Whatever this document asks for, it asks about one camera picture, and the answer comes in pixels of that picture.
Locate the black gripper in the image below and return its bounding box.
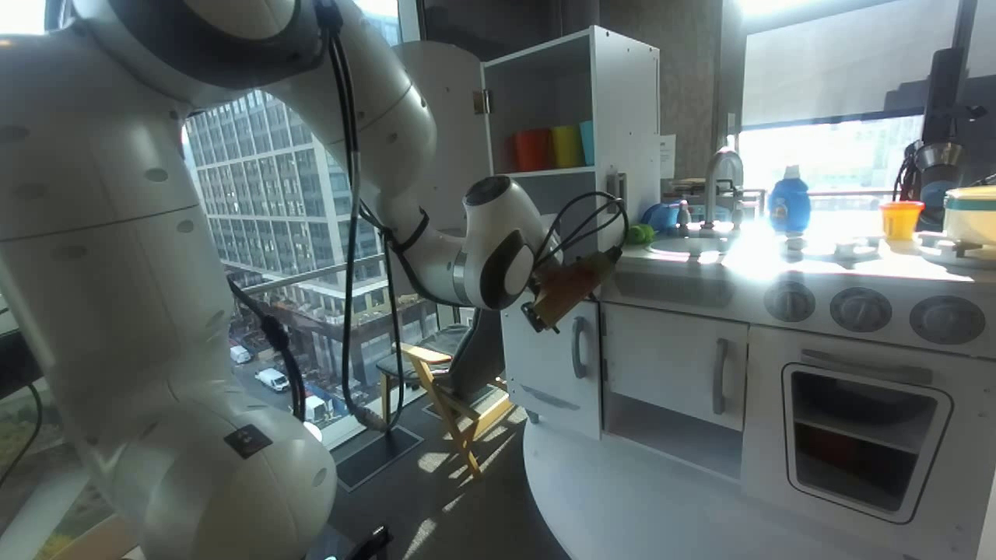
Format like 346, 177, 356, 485
523, 252, 625, 336

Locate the small black floor device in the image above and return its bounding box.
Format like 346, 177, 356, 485
346, 523, 400, 560

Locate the blue toy item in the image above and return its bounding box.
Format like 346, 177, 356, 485
638, 195, 694, 237

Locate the white pot green rim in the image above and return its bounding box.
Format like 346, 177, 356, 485
941, 183, 996, 259

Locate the yellow translucent cup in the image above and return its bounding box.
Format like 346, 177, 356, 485
881, 200, 928, 252

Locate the white toy kitchen unit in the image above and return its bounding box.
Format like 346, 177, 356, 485
479, 23, 996, 560

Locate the yellow wrist camera mount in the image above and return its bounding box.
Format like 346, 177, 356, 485
532, 256, 620, 317

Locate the green round toy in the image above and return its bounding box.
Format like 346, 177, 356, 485
624, 222, 659, 252

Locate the white wall plate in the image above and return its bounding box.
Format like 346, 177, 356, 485
656, 129, 680, 183

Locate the grey roller window shade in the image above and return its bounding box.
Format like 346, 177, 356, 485
739, 0, 944, 133

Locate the yellow green plastic cup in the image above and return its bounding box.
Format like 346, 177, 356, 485
548, 125, 581, 171

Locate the narrow white cabinet door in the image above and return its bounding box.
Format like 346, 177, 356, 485
498, 287, 607, 441

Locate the black stove knob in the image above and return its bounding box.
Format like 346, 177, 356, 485
910, 291, 991, 349
763, 273, 823, 328
827, 287, 898, 336

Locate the silver toy faucet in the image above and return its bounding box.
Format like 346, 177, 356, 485
699, 147, 750, 233

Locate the blue bottle white cap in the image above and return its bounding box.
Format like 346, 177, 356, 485
765, 162, 816, 239

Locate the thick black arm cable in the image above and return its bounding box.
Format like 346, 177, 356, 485
226, 0, 413, 432

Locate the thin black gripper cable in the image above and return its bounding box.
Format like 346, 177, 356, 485
529, 185, 633, 273

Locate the orange plastic cup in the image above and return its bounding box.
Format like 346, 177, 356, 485
503, 126, 554, 175

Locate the grey toy phone handset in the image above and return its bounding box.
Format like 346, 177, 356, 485
604, 168, 633, 210

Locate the black equipment stand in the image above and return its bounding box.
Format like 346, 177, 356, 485
889, 0, 996, 233

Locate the wooden folding chair dark fabric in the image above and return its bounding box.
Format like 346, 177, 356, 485
375, 308, 523, 481

